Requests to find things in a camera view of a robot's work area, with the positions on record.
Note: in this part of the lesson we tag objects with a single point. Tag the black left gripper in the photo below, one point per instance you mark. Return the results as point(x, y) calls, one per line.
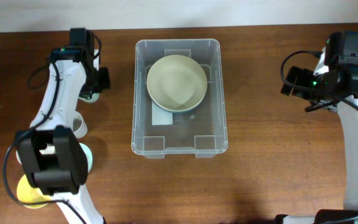
point(105, 83)

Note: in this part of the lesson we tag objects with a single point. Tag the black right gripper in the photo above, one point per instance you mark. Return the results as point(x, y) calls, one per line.
point(304, 75)

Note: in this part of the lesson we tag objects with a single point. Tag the mint green plastic cup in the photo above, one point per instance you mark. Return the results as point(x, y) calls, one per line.
point(90, 98)

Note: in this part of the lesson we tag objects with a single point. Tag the grey plastic cup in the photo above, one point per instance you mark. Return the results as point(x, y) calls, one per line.
point(79, 124)

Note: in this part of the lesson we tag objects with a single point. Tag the beige shallow bowl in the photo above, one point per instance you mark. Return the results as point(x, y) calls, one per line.
point(176, 82)

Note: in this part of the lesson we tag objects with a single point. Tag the mint small bowl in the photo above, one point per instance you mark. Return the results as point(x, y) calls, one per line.
point(89, 156)

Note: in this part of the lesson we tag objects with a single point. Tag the yellow small bowl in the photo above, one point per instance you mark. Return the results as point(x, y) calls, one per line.
point(26, 193)

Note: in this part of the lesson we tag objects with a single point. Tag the white small bowl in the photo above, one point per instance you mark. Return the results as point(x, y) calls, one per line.
point(18, 158)

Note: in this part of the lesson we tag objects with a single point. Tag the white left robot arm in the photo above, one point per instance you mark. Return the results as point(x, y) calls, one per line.
point(51, 156)

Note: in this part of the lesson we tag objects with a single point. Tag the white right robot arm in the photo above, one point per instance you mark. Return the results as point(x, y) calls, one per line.
point(336, 90)

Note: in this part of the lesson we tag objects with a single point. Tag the clear plastic storage bin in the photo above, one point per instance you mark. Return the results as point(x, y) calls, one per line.
point(201, 132)

